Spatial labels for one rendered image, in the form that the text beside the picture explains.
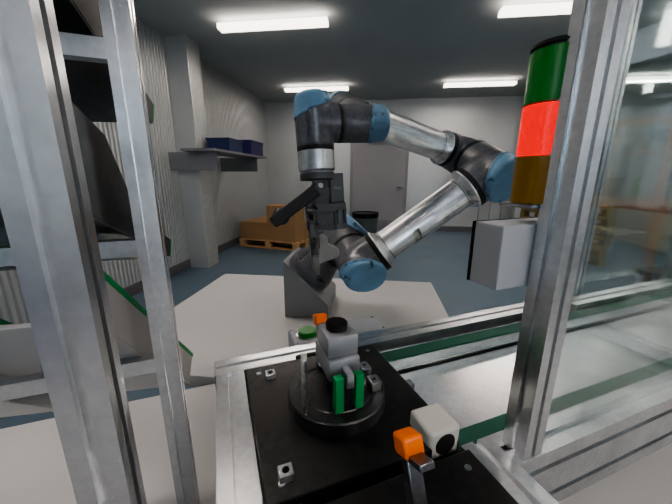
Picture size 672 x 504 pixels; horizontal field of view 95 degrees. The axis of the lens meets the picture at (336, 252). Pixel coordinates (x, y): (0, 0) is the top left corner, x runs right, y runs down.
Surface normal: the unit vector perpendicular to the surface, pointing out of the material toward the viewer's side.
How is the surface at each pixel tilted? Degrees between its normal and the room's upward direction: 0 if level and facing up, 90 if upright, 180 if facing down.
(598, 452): 90
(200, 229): 90
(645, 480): 0
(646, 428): 90
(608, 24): 90
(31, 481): 0
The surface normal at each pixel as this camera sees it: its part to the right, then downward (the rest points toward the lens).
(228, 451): 0.00, -0.97
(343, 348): 0.35, 0.22
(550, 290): -0.94, 0.08
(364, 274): 0.16, 0.65
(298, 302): -0.11, 0.24
